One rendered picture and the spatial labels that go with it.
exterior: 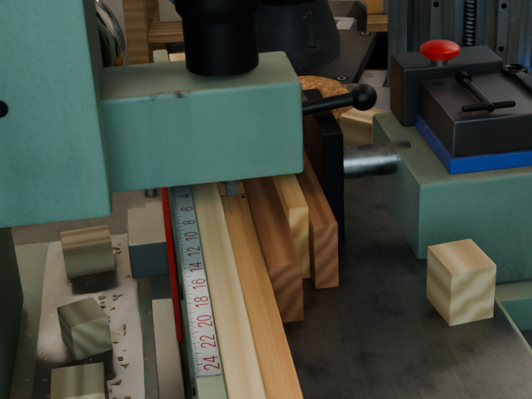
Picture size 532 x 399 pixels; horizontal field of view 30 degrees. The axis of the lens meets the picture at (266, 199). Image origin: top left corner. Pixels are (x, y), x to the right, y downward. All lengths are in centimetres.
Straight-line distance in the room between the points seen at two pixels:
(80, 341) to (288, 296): 22
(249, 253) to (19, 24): 20
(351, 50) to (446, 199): 73
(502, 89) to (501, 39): 65
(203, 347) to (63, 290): 39
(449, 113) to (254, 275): 19
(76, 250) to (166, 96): 29
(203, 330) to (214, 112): 18
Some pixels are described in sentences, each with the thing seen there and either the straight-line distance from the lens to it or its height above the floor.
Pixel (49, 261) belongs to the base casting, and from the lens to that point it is 96.
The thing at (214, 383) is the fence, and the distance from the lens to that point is 52.
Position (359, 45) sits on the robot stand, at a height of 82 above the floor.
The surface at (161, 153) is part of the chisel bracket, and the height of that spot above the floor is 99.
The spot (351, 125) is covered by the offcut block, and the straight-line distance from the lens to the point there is 88.
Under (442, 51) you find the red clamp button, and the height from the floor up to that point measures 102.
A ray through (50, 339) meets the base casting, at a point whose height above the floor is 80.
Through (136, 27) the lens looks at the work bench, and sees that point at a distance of 344.
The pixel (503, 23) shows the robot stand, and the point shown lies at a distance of 140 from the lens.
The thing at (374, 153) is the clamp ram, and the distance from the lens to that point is 75.
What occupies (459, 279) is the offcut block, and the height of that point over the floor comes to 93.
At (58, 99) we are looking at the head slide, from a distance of 63.
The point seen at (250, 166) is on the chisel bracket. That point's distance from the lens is 69.
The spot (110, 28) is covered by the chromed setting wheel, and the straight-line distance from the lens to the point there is 81.
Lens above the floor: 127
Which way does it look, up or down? 27 degrees down
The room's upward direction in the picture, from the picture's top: 3 degrees counter-clockwise
